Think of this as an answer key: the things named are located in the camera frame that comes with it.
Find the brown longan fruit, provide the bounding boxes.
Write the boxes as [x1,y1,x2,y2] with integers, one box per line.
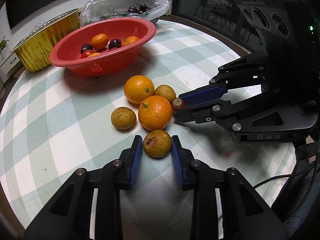
[154,85,176,102]

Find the small reddish fruit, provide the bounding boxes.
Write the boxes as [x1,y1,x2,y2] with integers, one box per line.
[171,98,187,112]

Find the dark plums in bag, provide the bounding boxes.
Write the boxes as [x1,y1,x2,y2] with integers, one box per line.
[127,4,151,14]

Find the round orange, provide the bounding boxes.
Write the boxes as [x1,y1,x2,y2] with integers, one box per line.
[124,75,155,105]

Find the brown speckled fruit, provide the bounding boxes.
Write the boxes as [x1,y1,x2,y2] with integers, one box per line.
[143,129,172,159]

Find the red tomato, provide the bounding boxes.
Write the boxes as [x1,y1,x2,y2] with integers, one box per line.
[81,49,94,59]

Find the clear plastic bag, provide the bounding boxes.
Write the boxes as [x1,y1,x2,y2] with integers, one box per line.
[79,0,171,26]

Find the brown round fruit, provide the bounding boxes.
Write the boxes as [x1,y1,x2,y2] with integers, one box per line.
[111,107,137,130]

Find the yellow foil tray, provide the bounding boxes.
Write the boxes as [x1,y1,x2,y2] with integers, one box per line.
[12,8,80,73]

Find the black cable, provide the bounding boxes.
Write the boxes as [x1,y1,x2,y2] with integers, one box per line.
[254,164,318,190]

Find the dark purple plum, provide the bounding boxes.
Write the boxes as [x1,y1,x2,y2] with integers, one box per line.
[108,38,121,50]

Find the large orange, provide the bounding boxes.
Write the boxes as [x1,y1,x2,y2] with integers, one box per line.
[91,34,108,50]

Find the red plastic colander bowl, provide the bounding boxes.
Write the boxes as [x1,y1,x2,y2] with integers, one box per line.
[50,17,156,77]

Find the white low cabinet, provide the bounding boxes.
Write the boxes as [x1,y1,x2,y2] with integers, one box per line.
[1,52,21,75]

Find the green checked tablecloth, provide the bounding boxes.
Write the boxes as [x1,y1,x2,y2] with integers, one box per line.
[1,21,296,239]

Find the oval orange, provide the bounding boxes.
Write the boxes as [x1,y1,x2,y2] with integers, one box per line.
[138,95,172,131]

